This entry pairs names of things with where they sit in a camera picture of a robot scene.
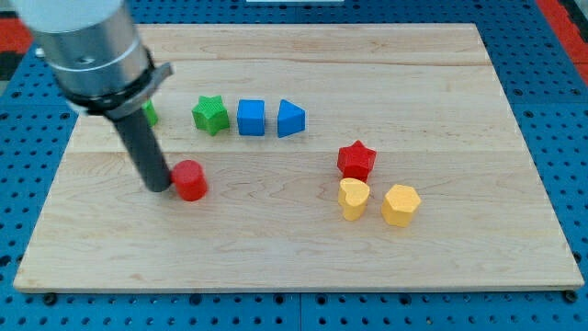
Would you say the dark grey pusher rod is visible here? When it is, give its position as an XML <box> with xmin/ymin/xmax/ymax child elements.
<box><xmin>113</xmin><ymin>108</ymin><xmax>171</xmax><ymax>192</ymax></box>

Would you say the red cylinder block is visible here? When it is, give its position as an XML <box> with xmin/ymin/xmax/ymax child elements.
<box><xmin>172</xmin><ymin>160</ymin><xmax>209</xmax><ymax>201</ymax></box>

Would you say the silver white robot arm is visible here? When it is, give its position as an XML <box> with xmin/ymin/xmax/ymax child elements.
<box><xmin>10</xmin><ymin>0</ymin><xmax>173</xmax><ymax>192</ymax></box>

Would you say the green block behind rod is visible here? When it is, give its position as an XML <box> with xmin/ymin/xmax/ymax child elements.
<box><xmin>141</xmin><ymin>99</ymin><xmax>159</xmax><ymax>127</ymax></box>

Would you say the green star block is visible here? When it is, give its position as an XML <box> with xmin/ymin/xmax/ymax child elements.
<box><xmin>192</xmin><ymin>96</ymin><xmax>230</xmax><ymax>136</ymax></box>

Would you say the blue cube block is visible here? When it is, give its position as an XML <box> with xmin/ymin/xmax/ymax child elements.
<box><xmin>237</xmin><ymin>99</ymin><xmax>265</xmax><ymax>136</ymax></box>

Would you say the blue triangle block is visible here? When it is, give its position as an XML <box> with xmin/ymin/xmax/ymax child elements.
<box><xmin>277</xmin><ymin>99</ymin><xmax>306</xmax><ymax>138</ymax></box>

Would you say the light wooden board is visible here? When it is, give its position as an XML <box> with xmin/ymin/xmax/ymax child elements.
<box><xmin>14</xmin><ymin>24</ymin><xmax>584</xmax><ymax>293</ymax></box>

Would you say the red star block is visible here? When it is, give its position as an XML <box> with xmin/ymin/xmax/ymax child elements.
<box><xmin>337</xmin><ymin>140</ymin><xmax>377</xmax><ymax>182</ymax></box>

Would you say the yellow heart block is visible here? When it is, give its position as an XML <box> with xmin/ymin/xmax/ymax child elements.
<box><xmin>338</xmin><ymin>177</ymin><xmax>371</xmax><ymax>222</ymax></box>

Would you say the yellow hexagon block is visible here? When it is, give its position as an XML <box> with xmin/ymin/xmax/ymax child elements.
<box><xmin>380</xmin><ymin>184</ymin><xmax>422</xmax><ymax>227</ymax></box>

